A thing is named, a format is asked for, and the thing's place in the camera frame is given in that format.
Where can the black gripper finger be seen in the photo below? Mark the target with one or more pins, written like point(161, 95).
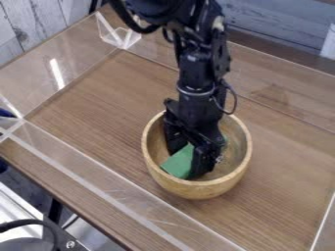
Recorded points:
point(174, 138)
point(205, 156)

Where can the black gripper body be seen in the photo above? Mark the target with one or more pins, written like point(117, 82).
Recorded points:
point(196, 112)

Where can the green rectangular block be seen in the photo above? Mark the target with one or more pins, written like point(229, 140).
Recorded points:
point(176, 164)

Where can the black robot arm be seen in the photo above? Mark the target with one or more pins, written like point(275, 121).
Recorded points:
point(193, 26)

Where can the brown wooden bowl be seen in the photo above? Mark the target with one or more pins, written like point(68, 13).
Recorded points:
point(228, 172)

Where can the clear acrylic tray wall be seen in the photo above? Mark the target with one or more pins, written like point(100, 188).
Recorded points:
point(84, 97)

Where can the black metal bracket with screw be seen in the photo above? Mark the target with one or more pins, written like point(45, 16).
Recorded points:
point(60, 239)

